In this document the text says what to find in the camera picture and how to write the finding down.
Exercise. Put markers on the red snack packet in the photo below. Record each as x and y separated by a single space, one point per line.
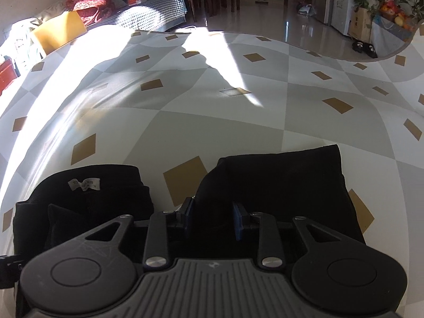
136 0

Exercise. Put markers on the black pants with grey stripe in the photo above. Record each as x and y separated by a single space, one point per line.
281 185

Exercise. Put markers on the black slipper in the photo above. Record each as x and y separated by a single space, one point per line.
357 46
369 51

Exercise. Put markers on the red wooden box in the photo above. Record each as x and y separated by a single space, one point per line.
6 79

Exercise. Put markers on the sofa with checked cover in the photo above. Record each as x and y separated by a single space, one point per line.
149 13

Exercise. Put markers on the silver bag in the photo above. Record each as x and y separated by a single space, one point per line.
306 9

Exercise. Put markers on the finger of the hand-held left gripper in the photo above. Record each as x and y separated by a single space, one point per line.
10 266

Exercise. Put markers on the white chest freezer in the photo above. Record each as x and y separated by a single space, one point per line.
343 6

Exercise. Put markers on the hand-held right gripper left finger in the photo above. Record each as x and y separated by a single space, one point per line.
189 215

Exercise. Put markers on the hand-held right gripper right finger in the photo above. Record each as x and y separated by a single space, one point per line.
237 222

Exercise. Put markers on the brown cardboard box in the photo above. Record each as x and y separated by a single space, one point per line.
361 23

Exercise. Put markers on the fruit basket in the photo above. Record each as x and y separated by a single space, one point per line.
394 10

